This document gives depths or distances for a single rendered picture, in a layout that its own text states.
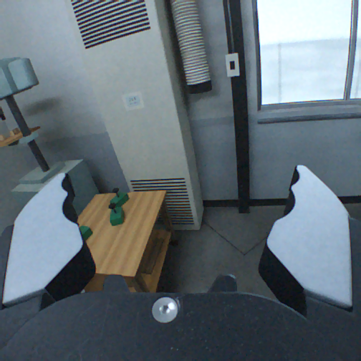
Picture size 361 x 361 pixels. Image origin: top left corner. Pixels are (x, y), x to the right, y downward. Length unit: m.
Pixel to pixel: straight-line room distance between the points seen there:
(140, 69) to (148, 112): 0.25
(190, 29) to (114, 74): 0.50
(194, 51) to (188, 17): 0.18
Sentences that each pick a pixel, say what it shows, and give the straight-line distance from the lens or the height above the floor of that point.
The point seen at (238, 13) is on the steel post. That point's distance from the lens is 1.42.
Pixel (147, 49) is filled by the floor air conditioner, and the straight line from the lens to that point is 1.27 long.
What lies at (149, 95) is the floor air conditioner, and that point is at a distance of 1.30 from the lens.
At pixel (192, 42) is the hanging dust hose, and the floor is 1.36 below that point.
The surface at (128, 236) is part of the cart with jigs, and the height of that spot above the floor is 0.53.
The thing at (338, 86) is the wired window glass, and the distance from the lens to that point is 1.75.
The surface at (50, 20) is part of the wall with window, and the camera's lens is 2.00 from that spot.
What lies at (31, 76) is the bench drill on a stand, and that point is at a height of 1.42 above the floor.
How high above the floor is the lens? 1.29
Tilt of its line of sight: 32 degrees down
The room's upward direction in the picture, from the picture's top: 13 degrees counter-clockwise
